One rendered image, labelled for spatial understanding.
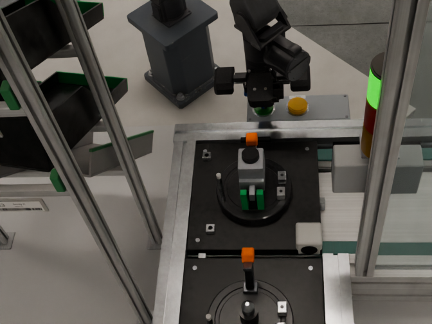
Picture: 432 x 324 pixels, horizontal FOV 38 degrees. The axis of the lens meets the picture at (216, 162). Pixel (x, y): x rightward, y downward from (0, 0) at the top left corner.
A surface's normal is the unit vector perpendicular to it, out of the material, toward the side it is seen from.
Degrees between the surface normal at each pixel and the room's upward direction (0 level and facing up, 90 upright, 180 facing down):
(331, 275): 0
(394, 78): 90
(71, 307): 0
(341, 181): 90
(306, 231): 0
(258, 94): 18
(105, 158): 90
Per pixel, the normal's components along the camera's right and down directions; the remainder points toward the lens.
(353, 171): -0.06, 0.81
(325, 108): -0.11, -0.58
